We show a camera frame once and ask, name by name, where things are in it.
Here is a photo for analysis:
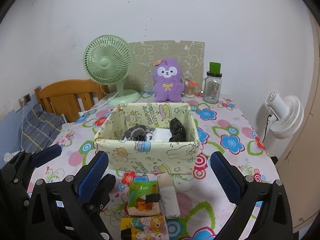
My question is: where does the green printed placemat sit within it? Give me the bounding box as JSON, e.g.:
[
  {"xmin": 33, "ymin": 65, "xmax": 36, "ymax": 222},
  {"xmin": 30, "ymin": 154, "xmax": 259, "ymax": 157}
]
[{"xmin": 129, "ymin": 40, "xmax": 205, "ymax": 98}]

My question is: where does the beige grey cloth roll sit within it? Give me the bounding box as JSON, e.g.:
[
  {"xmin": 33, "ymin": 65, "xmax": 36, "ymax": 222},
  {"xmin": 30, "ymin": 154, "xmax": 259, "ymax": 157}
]
[{"xmin": 157, "ymin": 172, "xmax": 181, "ymax": 219}]

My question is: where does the green desk fan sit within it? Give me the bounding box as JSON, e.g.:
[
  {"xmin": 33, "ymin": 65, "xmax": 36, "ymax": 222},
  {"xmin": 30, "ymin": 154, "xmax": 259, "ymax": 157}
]
[{"xmin": 83, "ymin": 35, "xmax": 142, "ymax": 104}]

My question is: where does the green cartoon tissue pack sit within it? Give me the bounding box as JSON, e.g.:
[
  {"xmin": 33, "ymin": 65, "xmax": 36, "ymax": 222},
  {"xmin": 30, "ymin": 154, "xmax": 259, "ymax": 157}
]
[{"xmin": 125, "ymin": 181, "xmax": 162, "ymax": 217}]

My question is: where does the black fan cable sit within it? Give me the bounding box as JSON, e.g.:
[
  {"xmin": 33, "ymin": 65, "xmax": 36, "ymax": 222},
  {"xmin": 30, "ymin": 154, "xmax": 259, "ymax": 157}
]
[{"xmin": 261, "ymin": 115, "xmax": 273, "ymax": 143}]

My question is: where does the purple plush toy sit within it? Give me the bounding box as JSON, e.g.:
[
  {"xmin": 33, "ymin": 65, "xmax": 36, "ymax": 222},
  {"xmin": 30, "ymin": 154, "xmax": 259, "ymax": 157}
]
[{"xmin": 152, "ymin": 57, "xmax": 184, "ymax": 103}]

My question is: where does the grey sock roll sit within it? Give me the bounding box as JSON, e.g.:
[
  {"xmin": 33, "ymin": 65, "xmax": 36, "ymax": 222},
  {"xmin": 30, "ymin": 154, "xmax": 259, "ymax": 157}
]
[{"xmin": 122, "ymin": 125, "xmax": 147, "ymax": 142}]

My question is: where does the wooden bed headboard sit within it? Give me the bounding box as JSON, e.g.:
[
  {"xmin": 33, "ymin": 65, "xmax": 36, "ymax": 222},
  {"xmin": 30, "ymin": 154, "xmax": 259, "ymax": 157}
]
[{"xmin": 34, "ymin": 79, "xmax": 110, "ymax": 123}]

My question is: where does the yellow cartoon tissue pack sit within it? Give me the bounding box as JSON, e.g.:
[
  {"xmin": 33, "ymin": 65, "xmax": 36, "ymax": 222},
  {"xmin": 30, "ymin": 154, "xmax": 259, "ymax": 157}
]
[{"xmin": 120, "ymin": 214, "xmax": 169, "ymax": 240}]

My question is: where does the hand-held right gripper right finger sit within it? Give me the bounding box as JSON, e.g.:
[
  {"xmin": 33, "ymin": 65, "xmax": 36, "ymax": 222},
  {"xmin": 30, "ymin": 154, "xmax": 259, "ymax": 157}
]
[{"xmin": 210, "ymin": 151, "xmax": 293, "ymax": 240}]

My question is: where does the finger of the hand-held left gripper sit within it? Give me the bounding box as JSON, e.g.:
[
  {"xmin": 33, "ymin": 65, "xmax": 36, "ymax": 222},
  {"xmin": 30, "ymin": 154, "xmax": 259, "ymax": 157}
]
[
  {"xmin": 85, "ymin": 173, "xmax": 117, "ymax": 214},
  {"xmin": 5, "ymin": 144, "xmax": 63, "ymax": 183}
]

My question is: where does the white cloth roll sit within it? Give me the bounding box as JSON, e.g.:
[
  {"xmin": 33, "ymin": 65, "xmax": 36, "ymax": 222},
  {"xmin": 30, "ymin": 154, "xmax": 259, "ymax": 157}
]
[{"xmin": 153, "ymin": 128, "xmax": 173, "ymax": 142}]

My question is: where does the grey plaid pillow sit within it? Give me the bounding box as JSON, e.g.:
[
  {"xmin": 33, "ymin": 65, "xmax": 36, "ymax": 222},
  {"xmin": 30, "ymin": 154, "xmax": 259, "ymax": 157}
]
[{"xmin": 19, "ymin": 104, "xmax": 66, "ymax": 153}]

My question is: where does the white fan power cable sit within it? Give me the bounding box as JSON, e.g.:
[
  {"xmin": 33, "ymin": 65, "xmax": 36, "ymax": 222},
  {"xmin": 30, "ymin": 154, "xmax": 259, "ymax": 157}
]
[{"xmin": 79, "ymin": 91, "xmax": 120, "ymax": 117}]

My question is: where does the yellow printed storage box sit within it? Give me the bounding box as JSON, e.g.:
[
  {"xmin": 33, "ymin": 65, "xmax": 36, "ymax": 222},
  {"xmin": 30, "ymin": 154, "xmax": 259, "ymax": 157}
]
[{"xmin": 94, "ymin": 102, "xmax": 200, "ymax": 175}]

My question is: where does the glass mug with green lid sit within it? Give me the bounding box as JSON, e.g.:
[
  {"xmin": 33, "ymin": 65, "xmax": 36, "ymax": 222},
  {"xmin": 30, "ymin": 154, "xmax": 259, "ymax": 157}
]
[{"xmin": 200, "ymin": 62, "xmax": 223, "ymax": 104}]

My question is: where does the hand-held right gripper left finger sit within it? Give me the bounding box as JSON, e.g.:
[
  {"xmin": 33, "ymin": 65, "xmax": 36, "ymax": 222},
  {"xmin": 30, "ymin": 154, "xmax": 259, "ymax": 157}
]
[{"xmin": 26, "ymin": 151, "xmax": 110, "ymax": 240}]

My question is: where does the cotton swab jar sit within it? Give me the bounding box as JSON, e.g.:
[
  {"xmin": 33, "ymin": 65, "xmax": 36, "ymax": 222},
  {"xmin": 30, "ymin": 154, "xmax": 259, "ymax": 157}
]
[{"xmin": 184, "ymin": 80, "xmax": 199, "ymax": 98}]

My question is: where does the crumpled grey white cloth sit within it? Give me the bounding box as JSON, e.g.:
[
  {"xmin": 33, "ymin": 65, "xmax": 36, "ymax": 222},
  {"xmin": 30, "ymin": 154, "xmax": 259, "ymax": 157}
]
[{"xmin": 3, "ymin": 151, "xmax": 20, "ymax": 163}]

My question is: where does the black sock roll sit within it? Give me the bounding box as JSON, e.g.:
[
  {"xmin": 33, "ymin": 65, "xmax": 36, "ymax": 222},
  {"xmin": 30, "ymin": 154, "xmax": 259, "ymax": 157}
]
[{"xmin": 168, "ymin": 117, "xmax": 187, "ymax": 143}]

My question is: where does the white clip fan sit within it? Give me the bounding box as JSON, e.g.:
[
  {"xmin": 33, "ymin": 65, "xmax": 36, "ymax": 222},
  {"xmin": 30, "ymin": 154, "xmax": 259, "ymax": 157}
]
[{"xmin": 265, "ymin": 92, "xmax": 305, "ymax": 140}]

